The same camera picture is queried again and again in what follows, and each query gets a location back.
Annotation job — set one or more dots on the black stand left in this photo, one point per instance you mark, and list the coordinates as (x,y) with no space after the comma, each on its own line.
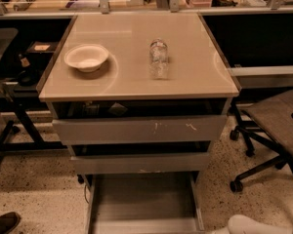
(7,35)

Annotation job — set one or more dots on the grey bottom drawer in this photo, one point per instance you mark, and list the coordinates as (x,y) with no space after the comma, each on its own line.
(162,203)

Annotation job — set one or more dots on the dark box with label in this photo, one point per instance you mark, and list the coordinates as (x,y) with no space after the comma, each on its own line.
(42,47)

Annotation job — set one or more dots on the grey drawer cabinet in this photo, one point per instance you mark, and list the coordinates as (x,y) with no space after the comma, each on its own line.
(195,68)

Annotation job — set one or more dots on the black office chair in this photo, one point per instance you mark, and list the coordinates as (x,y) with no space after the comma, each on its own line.
(271,124)

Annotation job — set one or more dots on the grey middle drawer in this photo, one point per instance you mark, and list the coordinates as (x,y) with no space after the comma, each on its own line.
(141,158)

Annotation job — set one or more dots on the black round object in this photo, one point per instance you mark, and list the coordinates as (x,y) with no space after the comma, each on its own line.
(28,77)

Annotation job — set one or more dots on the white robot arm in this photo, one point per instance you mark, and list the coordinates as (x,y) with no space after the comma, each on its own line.
(242,224)

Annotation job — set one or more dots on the white paper bowl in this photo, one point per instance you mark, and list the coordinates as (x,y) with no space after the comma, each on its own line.
(87,57)

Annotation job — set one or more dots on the clear plastic water bottle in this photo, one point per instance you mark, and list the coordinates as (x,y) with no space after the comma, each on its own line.
(158,59)

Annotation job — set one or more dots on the grey drawer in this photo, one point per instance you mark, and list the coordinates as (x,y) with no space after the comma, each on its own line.
(141,158)
(142,121)
(162,203)

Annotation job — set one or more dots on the grey top drawer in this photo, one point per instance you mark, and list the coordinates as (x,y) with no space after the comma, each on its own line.
(142,121)

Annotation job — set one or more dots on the dark shoe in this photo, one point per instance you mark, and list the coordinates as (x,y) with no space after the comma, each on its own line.
(9,222)

